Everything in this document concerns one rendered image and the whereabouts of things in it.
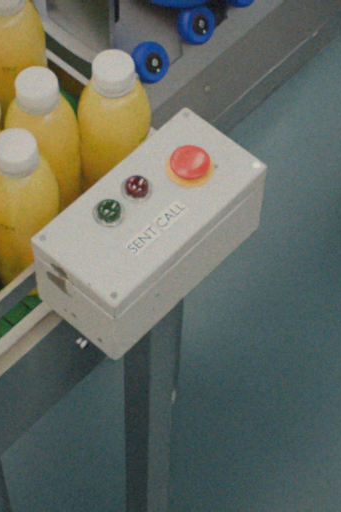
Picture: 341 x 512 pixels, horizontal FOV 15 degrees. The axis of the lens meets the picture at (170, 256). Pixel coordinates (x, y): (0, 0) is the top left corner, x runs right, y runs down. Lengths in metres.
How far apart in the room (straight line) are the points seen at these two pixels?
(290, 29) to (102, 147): 0.40
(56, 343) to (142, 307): 0.22
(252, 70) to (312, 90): 1.11
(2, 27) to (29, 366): 0.34
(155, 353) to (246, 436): 0.92
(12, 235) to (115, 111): 0.15
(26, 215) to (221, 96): 0.41
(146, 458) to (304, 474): 0.70
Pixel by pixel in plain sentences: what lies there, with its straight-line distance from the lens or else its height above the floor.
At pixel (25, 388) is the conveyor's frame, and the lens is 1.34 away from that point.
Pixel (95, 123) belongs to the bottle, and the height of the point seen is 1.05.
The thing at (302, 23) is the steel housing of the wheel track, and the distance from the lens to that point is 1.60.
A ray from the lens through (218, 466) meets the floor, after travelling 2.21.
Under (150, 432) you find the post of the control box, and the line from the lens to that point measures 1.49.
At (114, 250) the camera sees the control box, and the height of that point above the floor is 1.10.
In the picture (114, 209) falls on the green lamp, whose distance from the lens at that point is 1.11.
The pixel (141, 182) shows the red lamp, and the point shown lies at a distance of 1.12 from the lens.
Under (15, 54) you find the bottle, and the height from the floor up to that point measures 1.04.
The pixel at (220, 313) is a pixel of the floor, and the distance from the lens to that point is 2.34.
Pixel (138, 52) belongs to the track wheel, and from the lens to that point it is 1.39.
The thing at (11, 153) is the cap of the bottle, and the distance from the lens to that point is 1.15.
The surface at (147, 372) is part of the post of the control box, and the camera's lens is 1.35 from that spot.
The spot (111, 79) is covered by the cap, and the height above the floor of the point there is 1.11.
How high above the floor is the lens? 2.03
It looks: 58 degrees down
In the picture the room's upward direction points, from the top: 2 degrees clockwise
